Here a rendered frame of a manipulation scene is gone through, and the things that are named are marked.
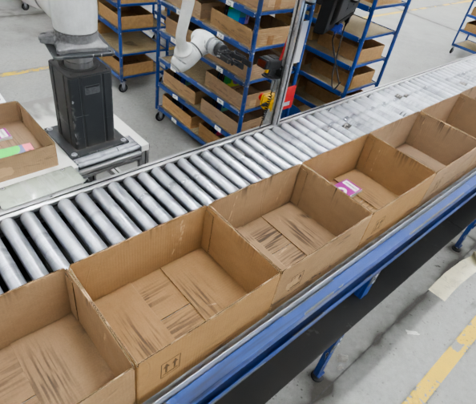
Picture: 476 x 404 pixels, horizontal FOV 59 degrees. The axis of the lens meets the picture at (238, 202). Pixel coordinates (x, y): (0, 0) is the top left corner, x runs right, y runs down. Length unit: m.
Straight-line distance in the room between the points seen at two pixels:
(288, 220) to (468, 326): 1.55
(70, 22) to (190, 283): 1.00
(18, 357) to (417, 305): 2.09
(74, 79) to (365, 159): 1.14
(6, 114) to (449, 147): 1.89
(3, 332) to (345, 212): 0.96
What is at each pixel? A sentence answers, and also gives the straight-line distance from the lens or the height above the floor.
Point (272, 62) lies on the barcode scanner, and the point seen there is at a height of 1.08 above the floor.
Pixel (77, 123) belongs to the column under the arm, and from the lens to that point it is 1.80.
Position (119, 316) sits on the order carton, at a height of 0.89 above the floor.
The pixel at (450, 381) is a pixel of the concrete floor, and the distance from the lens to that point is 2.42.
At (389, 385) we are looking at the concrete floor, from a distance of 2.25.
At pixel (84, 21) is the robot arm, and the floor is 1.26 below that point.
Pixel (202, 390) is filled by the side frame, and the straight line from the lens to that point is 0.98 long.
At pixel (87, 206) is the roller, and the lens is 1.59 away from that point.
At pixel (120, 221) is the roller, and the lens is 1.53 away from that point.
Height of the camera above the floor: 1.80
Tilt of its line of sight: 40 degrees down
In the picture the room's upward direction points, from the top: 11 degrees clockwise
